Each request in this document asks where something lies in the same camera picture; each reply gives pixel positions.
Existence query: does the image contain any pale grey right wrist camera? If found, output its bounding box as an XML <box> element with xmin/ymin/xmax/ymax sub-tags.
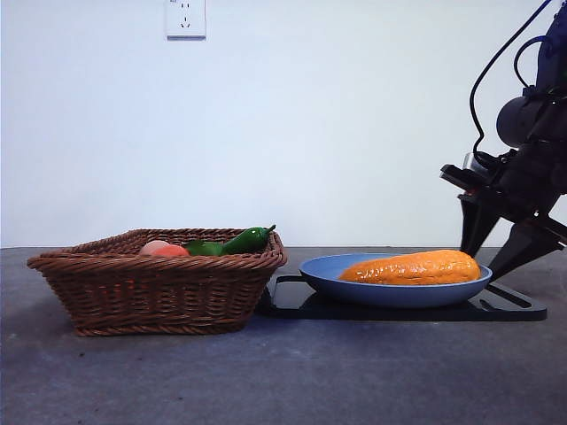
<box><xmin>462</xmin><ymin>151</ymin><xmax>486</xmax><ymax>173</ymax></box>

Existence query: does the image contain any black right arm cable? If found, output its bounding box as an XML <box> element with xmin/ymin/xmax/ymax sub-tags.
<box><xmin>469</xmin><ymin>0</ymin><xmax>555</xmax><ymax>154</ymax></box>

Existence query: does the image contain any yellow-orange corn cob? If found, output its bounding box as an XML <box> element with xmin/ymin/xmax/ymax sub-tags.
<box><xmin>338</xmin><ymin>250</ymin><xmax>482</xmax><ymax>286</ymax></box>

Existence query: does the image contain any pale pink egg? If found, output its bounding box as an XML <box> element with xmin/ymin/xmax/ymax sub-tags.
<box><xmin>139</xmin><ymin>240</ymin><xmax>172</xmax><ymax>257</ymax></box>

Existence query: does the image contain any brown woven wicker basket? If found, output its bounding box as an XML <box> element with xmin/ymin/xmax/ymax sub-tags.
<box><xmin>26</xmin><ymin>228</ymin><xmax>288</xmax><ymax>337</ymax></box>

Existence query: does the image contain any black rectangular tray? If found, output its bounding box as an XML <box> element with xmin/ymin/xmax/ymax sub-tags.
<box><xmin>256</xmin><ymin>274</ymin><xmax>548</xmax><ymax>323</ymax></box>

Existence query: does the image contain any green leafy vegetable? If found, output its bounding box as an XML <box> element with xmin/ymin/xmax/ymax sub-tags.
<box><xmin>183</xmin><ymin>240</ymin><xmax>225</xmax><ymax>257</ymax></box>

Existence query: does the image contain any blue round plate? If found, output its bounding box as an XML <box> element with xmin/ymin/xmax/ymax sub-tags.
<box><xmin>299</xmin><ymin>252</ymin><xmax>493</xmax><ymax>310</ymax></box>

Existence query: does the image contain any green chili pepper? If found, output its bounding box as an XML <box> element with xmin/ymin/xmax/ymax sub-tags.
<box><xmin>221</xmin><ymin>224</ymin><xmax>276</xmax><ymax>256</ymax></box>

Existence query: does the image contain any white wall socket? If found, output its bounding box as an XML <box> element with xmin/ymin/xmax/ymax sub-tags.
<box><xmin>166</xmin><ymin>0</ymin><xmax>207</xmax><ymax>42</ymax></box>

